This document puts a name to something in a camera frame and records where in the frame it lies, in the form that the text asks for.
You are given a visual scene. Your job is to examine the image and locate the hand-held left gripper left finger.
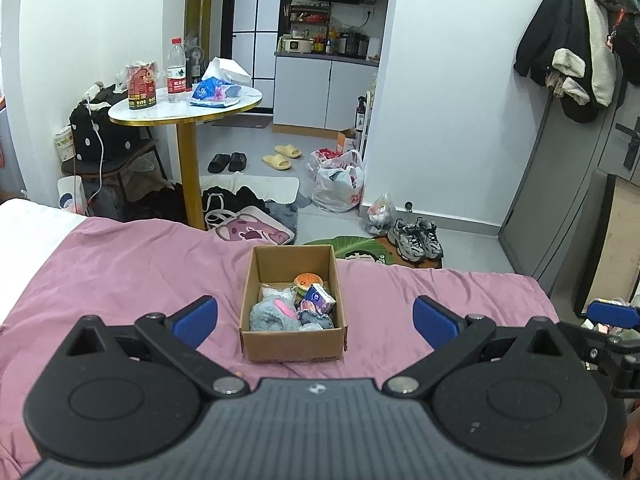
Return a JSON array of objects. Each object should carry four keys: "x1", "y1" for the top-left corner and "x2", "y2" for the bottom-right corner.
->
[{"x1": 64, "y1": 295, "x2": 251, "y2": 401}]

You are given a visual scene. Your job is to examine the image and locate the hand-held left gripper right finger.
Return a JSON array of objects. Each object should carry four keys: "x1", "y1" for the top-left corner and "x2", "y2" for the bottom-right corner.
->
[{"x1": 383, "y1": 295, "x2": 569, "y2": 401}]

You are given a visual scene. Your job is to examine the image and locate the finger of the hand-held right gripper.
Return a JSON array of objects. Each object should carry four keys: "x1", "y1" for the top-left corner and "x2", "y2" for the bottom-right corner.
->
[{"x1": 559, "y1": 300, "x2": 640, "y2": 401}]

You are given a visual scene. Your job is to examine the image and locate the grey-blue fluffy plush toy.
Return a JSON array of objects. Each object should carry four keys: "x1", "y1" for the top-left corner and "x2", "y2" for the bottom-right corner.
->
[{"x1": 250, "y1": 297, "x2": 302, "y2": 332}]

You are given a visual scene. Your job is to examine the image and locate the brown cardboard box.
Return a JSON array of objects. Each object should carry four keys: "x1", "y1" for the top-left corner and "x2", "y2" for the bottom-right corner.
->
[{"x1": 239, "y1": 244, "x2": 347, "y2": 363}]

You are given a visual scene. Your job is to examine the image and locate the burger squishy toy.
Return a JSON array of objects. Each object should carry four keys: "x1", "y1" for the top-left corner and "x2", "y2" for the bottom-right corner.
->
[{"x1": 294, "y1": 272, "x2": 321, "y2": 297}]

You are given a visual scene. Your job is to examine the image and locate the blue denim cloth patch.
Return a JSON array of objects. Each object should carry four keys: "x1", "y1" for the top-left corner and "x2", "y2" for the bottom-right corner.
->
[{"x1": 298, "y1": 309, "x2": 335, "y2": 332}]

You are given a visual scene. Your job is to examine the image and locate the blue planet print pack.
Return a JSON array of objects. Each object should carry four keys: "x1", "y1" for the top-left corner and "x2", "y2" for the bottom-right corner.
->
[{"x1": 297, "y1": 283, "x2": 337, "y2": 314}]

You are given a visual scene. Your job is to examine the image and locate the person's right hand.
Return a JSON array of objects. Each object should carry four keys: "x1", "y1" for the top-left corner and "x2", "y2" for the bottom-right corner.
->
[{"x1": 621, "y1": 406, "x2": 640, "y2": 462}]

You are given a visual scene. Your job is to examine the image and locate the brown cardboard panel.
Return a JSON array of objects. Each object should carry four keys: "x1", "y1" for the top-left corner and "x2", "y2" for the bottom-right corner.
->
[{"x1": 575, "y1": 172, "x2": 640, "y2": 319}]

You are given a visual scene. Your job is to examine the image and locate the grey sneaker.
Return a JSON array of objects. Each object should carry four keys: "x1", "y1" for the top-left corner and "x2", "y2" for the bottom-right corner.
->
[
  {"x1": 387, "y1": 218, "x2": 426, "y2": 264},
  {"x1": 415, "y1": 218, "x2": 445, "y2": 260}
]

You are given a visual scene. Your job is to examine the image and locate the clear plastic packet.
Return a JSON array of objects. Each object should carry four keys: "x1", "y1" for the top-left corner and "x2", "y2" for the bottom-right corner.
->
[{"x1": 258, "y1": 283, "x2": 296, "y2": 306}]

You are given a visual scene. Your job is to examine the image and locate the pink bed sheet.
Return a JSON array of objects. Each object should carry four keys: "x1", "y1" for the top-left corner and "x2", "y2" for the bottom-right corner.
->
[{"x1": 0, "y1": 217, "x2": 561, "y2": 477}]

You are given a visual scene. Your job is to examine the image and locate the pink bear tote bag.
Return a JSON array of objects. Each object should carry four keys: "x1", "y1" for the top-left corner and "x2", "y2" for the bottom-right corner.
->
[{"x1": 205, "y1": 205, "x2": 296, "y2": 246}]

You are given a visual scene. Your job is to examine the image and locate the green leaf floor mat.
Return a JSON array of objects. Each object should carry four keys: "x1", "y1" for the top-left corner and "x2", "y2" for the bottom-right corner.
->
[{"x1": 300, "y1": 235, "x2": 392, "y2": 264}]

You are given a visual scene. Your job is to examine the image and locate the clear plastic bag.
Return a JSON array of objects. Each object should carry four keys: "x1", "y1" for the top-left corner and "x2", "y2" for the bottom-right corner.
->
[{"x1": 361, "y1": 192, "x2": 399, "y2": 237}]

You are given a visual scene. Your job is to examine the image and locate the black clothing pile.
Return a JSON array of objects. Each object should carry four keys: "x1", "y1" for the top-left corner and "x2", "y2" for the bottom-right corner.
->
[{"x1": 130, "y1": 182, "x2": 274, "y2": 224}]

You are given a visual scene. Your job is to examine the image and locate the grey door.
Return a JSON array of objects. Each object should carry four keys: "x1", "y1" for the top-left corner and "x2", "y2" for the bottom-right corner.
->
[{"x1": 500, "y1": 75, "x2": 640, "y2": 297}]

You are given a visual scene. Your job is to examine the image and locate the white floor mat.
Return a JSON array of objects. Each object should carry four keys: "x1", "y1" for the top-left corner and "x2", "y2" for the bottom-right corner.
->
[{"x1": 200, "y1": 172, "x2": 300, "y2": 204}]

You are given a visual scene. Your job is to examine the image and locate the white plastic shopping bag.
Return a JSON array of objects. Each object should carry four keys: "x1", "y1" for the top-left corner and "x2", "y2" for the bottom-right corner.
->
[{"x1": 310, "y1": 149, "x2": 365, "y2": 214}]

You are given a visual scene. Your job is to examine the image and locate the dark chair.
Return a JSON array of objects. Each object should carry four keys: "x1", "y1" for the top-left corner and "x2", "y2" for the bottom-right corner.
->
[{"x1": 61, "y1": 137, "x2": 169, "y2": 221}]

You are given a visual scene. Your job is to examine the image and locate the white floor appliance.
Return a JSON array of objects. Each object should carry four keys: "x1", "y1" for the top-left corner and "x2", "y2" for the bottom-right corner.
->
[{"x1": 57, "y1": 176, "x2": 89, "y2": 216}]

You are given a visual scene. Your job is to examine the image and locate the grey door mat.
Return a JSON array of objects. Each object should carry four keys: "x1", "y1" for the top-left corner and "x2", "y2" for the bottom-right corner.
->
[{"x1": 212, "y1": 115, "x2": 275, "y2": 129}]

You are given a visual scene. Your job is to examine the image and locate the white narrow rack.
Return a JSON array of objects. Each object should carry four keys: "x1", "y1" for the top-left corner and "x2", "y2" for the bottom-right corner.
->
[{"x1": 361, "y1": 89, "x2": 379, "y2": 162}]

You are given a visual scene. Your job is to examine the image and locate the black polka dot bag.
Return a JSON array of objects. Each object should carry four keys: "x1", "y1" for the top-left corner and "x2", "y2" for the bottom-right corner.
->
[{"x1": 69, "y1": 85, "x2": 157, "y2": 164}]

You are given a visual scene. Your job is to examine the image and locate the round table with gold leg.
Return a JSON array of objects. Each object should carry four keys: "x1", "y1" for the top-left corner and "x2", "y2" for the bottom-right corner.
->
[{"x1": 108, "y1": 85, "x2": 264, "y2": 231}]

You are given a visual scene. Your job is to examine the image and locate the white tub with green label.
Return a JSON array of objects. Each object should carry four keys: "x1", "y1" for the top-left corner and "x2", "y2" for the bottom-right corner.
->
[{"x1": 54, "y1": 125, "x2": 76, "y2": 164}]

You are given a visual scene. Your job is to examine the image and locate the blue tissue pack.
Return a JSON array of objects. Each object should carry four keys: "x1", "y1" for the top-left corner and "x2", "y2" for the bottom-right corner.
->
[{"x1": 190, "y1": 76, "x2": 246, "y2": 109}]

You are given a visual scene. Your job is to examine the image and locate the red snack canister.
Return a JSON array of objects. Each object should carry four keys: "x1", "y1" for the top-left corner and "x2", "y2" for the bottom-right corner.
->
[{"x1": 126, "y1": 61, "x2": 159, "y2": 111}]

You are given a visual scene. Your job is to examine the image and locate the clear water bottle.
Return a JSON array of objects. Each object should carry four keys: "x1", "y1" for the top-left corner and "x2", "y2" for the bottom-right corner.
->
[{"x1": 166, "y1": 37, "x2": 188, "y2": 104}]

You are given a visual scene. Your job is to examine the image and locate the grey kitchen counter cabinet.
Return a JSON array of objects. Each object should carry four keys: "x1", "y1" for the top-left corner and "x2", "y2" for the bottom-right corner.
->
[{"x1": 272, "y1": 51, "x2": 381, "y2": 134}]

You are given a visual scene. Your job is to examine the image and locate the small desk fan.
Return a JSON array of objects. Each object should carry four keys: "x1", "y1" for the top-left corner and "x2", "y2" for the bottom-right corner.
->
[{"x1": 184, "y1": 35, "x2": 206, "y2": 84}]

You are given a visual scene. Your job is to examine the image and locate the black and white jacket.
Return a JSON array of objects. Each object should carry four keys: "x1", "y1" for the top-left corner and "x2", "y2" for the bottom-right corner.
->
[{"x1": 515, "y1": 0, "x2": 619, "y2": 124}]

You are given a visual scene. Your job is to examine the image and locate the black kitchen appliance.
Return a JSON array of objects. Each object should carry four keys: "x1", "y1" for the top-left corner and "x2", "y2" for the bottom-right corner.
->
[{"x1": 345, "y1": 32, "x2": 370, "y2": 57}]

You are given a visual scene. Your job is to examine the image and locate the black framed sliding door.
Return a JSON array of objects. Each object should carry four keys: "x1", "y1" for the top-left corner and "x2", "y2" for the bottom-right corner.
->
[{"x1": 221, "y1": 0, "x2": 286, "y2": 112}]

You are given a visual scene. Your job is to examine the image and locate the dark hanging clothes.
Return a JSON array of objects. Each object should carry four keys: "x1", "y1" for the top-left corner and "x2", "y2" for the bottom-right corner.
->
[{"x1": 607, "y1": 0, "x2": 640, "y2": 87}]

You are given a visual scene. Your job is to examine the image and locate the beige rice cooker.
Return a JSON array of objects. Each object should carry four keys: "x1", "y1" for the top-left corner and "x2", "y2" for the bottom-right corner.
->
[{"x1": 280, "y1": 35, "x2": 314, "y2": 55}]

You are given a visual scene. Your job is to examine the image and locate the black door handle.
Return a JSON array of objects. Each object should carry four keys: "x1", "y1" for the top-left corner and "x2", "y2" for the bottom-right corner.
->
[{"x1": 615, "y1": 122, "x2": 640, "y2": 171}]

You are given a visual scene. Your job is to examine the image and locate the white charging cable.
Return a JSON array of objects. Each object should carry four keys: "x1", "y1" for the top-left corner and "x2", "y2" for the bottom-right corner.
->
[{"x1": 70, "y1": 84, "x2": 107, "y2": 202}]

